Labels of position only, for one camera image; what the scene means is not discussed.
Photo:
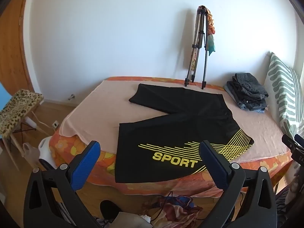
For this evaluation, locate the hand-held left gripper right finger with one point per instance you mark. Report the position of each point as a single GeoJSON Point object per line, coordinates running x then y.
{"type": "Point", "coordinates": [213, 161]}

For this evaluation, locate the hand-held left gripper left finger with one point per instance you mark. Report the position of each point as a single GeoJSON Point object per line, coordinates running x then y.
{"type": "Point", "coordinates": [86, 163]}

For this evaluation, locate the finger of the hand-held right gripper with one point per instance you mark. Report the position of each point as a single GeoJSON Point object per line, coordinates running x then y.
{"type": "Point", "coordinates": [299, 140]}
{"type": "Point", "coordinates": [287, 142]}

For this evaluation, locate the black pants with yellow print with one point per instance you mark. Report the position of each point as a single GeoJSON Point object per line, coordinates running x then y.
{"type": "Point", "coordinates": [185, 123]}

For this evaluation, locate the white plastic container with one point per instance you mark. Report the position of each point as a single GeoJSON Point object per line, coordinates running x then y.
{"type": "Point", "coordinates": [46, 150]}

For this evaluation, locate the black shoe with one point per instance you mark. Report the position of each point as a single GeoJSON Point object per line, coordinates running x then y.
{"type": "Point", "coordinates": [109, 209]}

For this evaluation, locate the green striped white pillow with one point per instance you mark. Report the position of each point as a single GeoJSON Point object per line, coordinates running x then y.
{"type": "Point", "coordinates": [285, 87]}

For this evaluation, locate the stack of folded dark clothes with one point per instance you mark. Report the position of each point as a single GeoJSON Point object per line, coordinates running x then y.
{"type": "Point", "coordinates": [244, 104]}

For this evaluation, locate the white plastic bag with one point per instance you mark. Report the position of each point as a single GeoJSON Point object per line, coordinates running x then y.
{"type": "Point", "coordinates": [29, 152]}

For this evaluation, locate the clothes pile on floor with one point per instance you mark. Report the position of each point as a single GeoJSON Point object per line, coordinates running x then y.
{"type": "Point", "coordinates": [175, 209]}

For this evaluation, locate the pink blanket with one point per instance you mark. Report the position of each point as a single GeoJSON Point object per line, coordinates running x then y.
{"type": "Point", "coordinates": [106, 104]}

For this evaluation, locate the orange floral bed cover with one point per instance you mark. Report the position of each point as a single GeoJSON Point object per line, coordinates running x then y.
{"type": "Point", "coordinates": [152, 187]}

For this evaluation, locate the metal door stop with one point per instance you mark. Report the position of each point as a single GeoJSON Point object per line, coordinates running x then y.
{"type": "Point", "coordinates": [71, 97]}

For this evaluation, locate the leopard print ironing board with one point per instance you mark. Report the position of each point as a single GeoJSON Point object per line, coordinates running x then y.
{"type": "Point", "coordinates": [16, 109]}

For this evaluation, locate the teal cloth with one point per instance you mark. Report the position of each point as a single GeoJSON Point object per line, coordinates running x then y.
{"type": "Point", "coordinates": [211, 44]}

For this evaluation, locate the wooden door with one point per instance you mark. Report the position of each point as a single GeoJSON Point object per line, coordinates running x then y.
{"type": "Point", "coordinates": [11, 52]}

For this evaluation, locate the grey folded tripod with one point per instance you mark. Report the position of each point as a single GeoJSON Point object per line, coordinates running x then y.
{"type": "Point", "coordinates": [201, 23]}

